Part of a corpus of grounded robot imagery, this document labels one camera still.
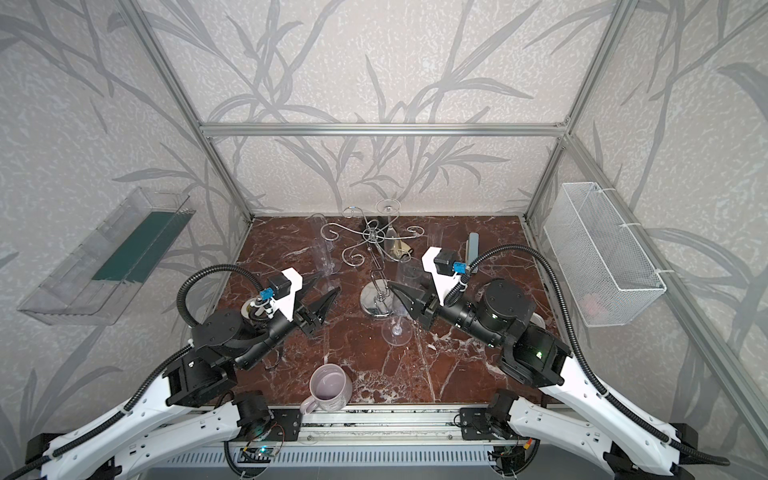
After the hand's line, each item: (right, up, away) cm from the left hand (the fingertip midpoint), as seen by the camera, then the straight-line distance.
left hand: (334, 275), depth 58 cm
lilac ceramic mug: (-7, -33, +23) cm, 41 cm away
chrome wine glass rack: (+5, -11, +37) cm, 39 cm away
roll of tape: (-36, -16, +36) cm, 53 cm away
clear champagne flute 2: (+12, -13, +8) cm, 20 cm away
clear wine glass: (+23, +9, +29) cm, 38 cm away
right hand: (+13, +2, -4) cm, 14 cm away
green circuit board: (-19, -44, +13) cm, 49 cm away
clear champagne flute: (-8, +4, +25) cm, 26 cm away
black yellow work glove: (+11, +5, +38) cm, 40 cm away
